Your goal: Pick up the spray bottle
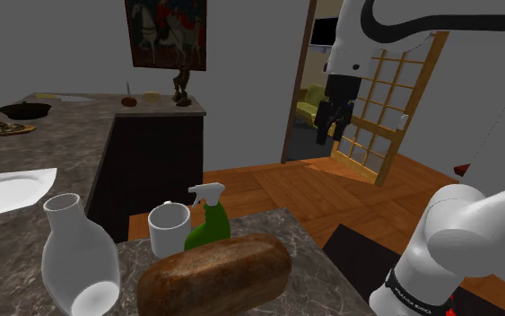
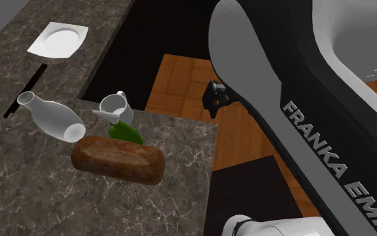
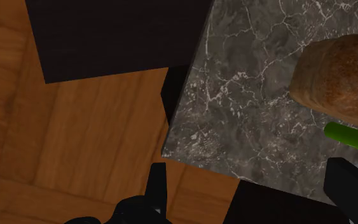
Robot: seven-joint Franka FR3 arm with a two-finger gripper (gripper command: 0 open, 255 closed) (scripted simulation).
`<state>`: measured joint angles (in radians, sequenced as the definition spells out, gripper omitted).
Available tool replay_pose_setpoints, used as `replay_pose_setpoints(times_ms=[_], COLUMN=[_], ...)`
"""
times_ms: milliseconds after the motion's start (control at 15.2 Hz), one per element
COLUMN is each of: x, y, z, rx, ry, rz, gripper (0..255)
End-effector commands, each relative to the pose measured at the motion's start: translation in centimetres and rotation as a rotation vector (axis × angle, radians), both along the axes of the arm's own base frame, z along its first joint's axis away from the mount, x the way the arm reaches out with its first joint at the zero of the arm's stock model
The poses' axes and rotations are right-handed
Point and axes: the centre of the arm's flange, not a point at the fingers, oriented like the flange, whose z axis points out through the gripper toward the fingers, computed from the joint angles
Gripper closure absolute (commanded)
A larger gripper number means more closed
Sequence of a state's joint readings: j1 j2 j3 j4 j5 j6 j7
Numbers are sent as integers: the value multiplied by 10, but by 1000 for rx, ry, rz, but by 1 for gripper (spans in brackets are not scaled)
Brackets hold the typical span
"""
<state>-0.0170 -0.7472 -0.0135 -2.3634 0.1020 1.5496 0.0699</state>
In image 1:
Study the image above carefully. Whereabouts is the black pan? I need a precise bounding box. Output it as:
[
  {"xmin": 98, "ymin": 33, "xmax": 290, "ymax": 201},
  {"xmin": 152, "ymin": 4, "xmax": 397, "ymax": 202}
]
[{"xmin": 0, "ymin": 101, "xmax": 53, "ymax": 121}]

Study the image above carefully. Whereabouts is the framed horse rider painting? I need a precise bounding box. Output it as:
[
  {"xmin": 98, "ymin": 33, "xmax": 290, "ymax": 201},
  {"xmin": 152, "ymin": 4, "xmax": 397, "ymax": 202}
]
[{"xmin": 123, "ymin": 0, "xmax": 208, "ymax": 73}]

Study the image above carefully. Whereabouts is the white vase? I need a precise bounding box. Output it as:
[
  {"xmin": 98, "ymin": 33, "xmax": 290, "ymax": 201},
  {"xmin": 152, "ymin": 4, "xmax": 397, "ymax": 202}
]
[{"xmin": 41, "ymin": 192, "xmax": 121, "ymax": 316}]

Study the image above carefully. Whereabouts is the dark kitchen counter cabinet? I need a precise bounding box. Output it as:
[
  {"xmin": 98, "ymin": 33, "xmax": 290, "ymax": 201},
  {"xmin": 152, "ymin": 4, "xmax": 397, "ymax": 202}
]
[{"xmin": 85, "ymin": 114, "xmax": 205, "ymax": 244}]

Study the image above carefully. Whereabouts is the brown bread loaf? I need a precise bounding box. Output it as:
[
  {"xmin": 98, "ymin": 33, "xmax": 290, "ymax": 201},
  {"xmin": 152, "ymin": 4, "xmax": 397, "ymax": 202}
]
[{"xmin": 136, "ymin": 233, "xmax": 293, "ymax": 316}]

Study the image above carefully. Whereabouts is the bronze figure statuette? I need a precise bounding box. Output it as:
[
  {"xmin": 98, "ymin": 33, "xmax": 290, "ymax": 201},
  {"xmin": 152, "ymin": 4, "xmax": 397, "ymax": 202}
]
[{"xmin": 171, "ymin": 65, "xmax": 193, "ymax": 108}]

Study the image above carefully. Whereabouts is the knife with yellow handle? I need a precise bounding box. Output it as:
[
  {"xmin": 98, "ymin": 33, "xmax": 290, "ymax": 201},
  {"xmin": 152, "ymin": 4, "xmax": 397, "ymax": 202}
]
[{"xmin": 34, "ymin": 92, "xmax": 92, "ymax": 103}]

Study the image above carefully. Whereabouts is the dark robot stand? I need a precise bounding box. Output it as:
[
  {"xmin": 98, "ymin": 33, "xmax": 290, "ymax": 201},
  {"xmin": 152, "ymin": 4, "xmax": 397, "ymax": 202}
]
[{"xmin": 321, "ymin": 223, "xmax": 505, "ymax": 316}]

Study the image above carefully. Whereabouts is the green spray bottle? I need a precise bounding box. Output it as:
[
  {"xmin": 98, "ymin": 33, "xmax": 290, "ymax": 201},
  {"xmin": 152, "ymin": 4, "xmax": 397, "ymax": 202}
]
[{"xmin": 184, "ymin": 182, "xmax": 232, "ymax": 252}]

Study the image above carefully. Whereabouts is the pizza on wooden board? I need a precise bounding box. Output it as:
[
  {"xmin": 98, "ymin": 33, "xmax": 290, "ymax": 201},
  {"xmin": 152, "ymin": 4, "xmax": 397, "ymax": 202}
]
[{"xmin": 0, "ymin": 120, "xmax": 38, "ymax": 137}]

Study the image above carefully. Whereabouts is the wooden lattice door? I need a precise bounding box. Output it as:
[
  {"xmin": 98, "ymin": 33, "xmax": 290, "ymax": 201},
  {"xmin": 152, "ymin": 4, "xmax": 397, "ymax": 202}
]
[{"xmin": 330, "ymin": 30, "xmax": 451, "ymax": 189}]

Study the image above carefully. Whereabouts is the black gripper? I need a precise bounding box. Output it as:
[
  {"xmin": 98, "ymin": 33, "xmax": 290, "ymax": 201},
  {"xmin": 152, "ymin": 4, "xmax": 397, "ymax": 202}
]
[{"xmin": 314, "ymin": 75, "xmax": 363, "ymax": 146}]

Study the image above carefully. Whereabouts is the black television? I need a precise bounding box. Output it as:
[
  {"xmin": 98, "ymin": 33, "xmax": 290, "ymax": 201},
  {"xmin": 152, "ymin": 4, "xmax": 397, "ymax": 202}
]
[{"xmin": 309, "ymin": 16, "xmax": 340, "ymax": 48}]

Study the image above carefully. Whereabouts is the white plate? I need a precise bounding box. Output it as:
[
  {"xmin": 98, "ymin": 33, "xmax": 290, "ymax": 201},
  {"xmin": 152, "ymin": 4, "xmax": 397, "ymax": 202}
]
[{"xmin": 0, "ymin": 167, "xmax": 58, "ymax": 219}]

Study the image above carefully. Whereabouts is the white mug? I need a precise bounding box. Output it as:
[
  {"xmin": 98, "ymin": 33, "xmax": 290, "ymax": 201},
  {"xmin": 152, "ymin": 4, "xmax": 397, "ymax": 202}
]
[{"xmin": 147, "ymin": 200, "xmax": 192, "ymax": 259}]

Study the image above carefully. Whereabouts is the green sofa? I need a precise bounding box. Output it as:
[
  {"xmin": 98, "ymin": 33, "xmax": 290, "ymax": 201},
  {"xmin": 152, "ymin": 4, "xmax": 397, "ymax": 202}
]
[{"xmin": 295, "ymin": 82, "xmax": 337, "ymax": 130}]

